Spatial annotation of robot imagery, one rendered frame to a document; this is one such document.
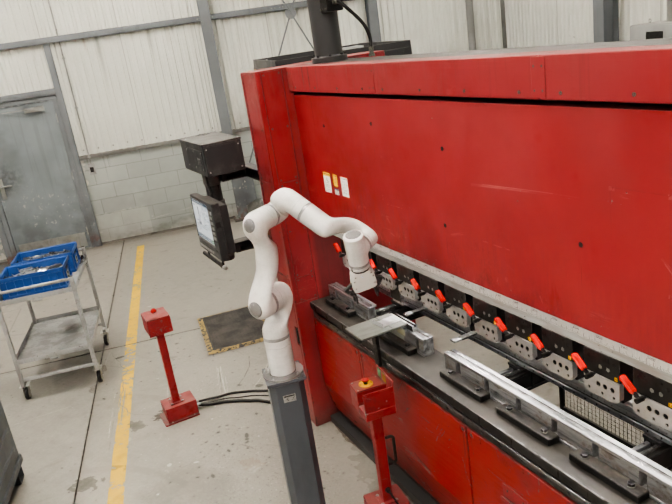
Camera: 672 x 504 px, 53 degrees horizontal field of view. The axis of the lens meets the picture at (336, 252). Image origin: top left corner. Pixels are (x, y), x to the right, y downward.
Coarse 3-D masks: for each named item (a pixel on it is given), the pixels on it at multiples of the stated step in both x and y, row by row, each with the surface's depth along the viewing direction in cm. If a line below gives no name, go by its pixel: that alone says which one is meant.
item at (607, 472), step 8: (576, 456) 242; (592, 456) 241; (584, 464) 238; (592, 464) 237; (600, 464) 236; (592, 472) 236; (600, 472) 232; (608, 472) 232; (616, 472) 231; (608, 480) 229; (616, 480) 227; (624, 480) 227; (616, 488) 227; (624, 488) 223; (632, 488) 223; (640, 488) 222; (632, 496) 221; (640, 496) 219; (648, 496) 221
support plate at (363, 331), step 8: (368, 320) 355; (376, 320) 354; (352, 328) 349; (360, 328) 347; (368, 328) 346; (376, 328) 344; (384, 328) 343; (392, 328) 342; (360, 336) 338; (368, 336) 337
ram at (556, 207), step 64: (320, 128) 369; (384, 128) 308; (448, 128) 265; (512, 128) 232; (576, 128) 206; (640, 128) 186; (320, 192) 392; (384, 192) 324; (448, 192) 276; (512, 192) 241; (576, 192) 213; (640, 192) 191; (384, 256) 342; (448, 256) 289; (512, 256) 250; (576, 256) 221; (640, 256) 197; (576, 320) 229; (640, 320) 204
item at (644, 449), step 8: (648, 440) 251; (656, 440) 248; (632, 448) 249; (640, 448) 249; (648, 448) 247; (656, 448) 247; (664, 448) 249; (648, 456) 246; (656, 456) 246; (664, 456) 250; (664, 464) 251
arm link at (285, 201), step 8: (280, 192) 274; (288, 192) 274; (296, 192) 276; (272, 200) 277; (280, 200) 274; (288, 200) 272; (296, 200) 272; (304, 200) 273; (280, 208) 276; (288, 208) 273; (296, 208) 271; (280, 216) 288; (296, 216) 272
